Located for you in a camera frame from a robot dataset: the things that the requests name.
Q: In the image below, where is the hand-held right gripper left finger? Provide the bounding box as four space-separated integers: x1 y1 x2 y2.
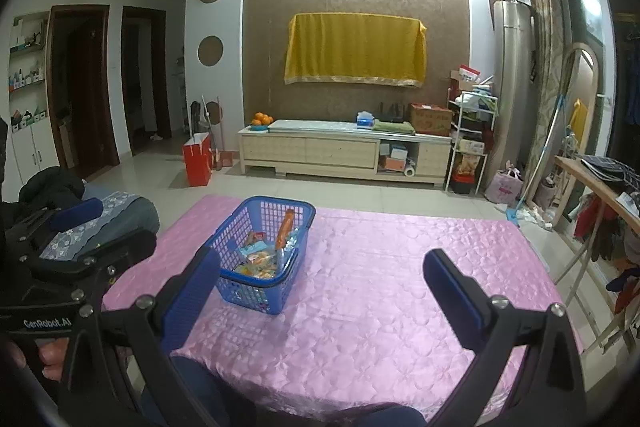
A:
57 246 223 427

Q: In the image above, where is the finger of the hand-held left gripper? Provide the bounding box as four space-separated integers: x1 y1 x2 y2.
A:
27 229 157 304
5 198 104 253

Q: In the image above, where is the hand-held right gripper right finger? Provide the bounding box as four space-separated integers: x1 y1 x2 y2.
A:
422 248 588 427

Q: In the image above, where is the blue plastic basket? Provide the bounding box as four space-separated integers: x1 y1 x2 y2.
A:
206 196 317 316

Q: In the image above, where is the light blue cartoon snack packet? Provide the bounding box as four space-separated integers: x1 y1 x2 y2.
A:
239 247 278 280

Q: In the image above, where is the orange snack pouch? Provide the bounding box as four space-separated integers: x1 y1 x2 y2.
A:
274 208 297 253

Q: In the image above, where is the person's left hand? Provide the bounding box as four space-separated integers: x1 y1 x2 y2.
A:
7 338 71 372

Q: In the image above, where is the black jacket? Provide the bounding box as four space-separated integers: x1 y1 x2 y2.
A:
19 166 87 208

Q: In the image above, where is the white cupboard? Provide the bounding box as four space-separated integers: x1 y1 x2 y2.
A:
10 109 58 185

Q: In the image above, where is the pink quilted tablecloth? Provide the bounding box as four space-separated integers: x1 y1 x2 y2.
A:
102 194 583 423

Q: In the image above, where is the person's left leg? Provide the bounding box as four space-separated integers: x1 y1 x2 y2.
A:
140 354 256 427

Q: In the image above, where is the person's leg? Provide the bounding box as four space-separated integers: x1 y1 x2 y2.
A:
350 402 426 427
140 354 256 427

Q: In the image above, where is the red paper bag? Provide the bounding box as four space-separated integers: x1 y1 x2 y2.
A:
182 132 213 188

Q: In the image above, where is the dark wooden door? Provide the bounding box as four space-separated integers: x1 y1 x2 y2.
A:
47 4 121 180

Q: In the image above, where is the pink bag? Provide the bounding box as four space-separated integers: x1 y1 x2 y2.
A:
484 161 525 205

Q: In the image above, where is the red yellow gift box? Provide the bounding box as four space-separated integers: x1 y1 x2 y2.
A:
457 153 483 195

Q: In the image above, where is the person's right leg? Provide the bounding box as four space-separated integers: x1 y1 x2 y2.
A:
350 402 426 427

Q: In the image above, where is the white metal rack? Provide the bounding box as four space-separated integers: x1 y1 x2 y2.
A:
446 89 500 195

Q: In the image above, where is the pile of clothes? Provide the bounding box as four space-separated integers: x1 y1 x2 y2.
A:
572 192 640 313

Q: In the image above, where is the mop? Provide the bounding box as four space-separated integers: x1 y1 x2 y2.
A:
505 94 568 223

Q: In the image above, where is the brown cardboard box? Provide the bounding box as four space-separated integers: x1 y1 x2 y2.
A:
410 103 453 136

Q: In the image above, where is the green folded cloth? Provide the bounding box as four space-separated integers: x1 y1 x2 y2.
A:
373 119 416 135

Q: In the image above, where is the wooden folding table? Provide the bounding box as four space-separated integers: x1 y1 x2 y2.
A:
552 154 640 358

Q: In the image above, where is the black router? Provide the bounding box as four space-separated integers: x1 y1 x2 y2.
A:
377 102 405 124

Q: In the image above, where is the cream TV cabinet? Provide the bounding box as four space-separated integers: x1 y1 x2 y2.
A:
237 119 453 186

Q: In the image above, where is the dark folded cloth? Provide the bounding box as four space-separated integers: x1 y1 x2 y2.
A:
580 154 640 192

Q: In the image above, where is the open white red box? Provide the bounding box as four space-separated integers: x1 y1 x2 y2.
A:
449 64 482 90

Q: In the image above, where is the silver standing air conditioner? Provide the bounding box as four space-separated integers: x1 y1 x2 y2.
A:
492 0 536 178

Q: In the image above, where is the patterned curtain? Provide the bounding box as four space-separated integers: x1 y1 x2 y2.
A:
520 0 568 208

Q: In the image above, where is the arched standing mirror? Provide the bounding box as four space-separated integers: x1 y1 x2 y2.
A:
547 42 601 228

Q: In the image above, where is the yellow cloth cover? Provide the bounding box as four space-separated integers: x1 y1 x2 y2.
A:
284 12 428 88

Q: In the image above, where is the white glass door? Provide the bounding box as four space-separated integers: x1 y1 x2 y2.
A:
557 0 616 238

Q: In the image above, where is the wall shelf with bottles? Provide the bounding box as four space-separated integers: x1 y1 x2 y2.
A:
9 11 51 130

